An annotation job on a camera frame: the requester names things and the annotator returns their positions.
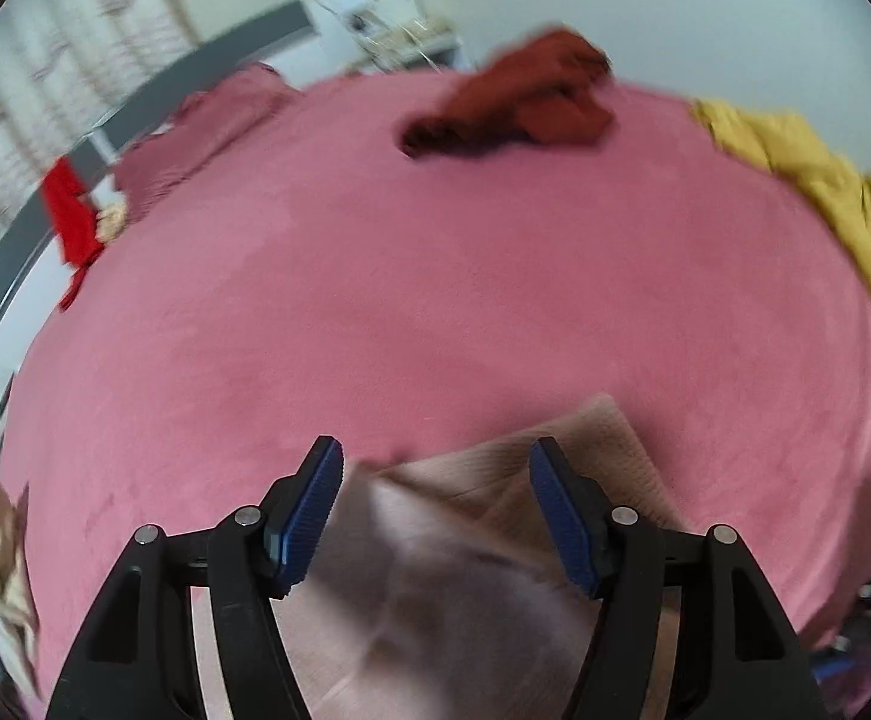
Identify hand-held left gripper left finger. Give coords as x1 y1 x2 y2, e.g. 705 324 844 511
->
45 435 345 720

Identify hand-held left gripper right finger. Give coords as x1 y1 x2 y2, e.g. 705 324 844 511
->
529 436 830 720

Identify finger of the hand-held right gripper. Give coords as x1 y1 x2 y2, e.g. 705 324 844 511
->
810 634 860 685

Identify pale pink knit sweater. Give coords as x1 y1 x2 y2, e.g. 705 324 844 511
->
191 392 695 720

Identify cream garment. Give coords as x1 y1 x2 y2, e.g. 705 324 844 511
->
0 480 42 698

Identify small beige plush toy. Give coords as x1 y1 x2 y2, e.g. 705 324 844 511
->
94 202 130 242

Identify bright red cloth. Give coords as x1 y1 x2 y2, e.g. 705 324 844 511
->
41 159 106 312

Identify pink pillow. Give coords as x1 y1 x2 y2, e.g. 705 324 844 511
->
112 64 305 224

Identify rust red garment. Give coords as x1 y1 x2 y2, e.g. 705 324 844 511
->
401 28 616 160

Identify yellow garment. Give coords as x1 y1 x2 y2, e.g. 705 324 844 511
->
690 97 871 380

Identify grey and white headboard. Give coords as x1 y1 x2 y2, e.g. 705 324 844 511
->
0 0 316 331

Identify white cluttered nightstand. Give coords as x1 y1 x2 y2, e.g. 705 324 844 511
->
315 0 474 76

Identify white patterned curtain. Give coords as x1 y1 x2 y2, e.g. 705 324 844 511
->
0 0 203 301

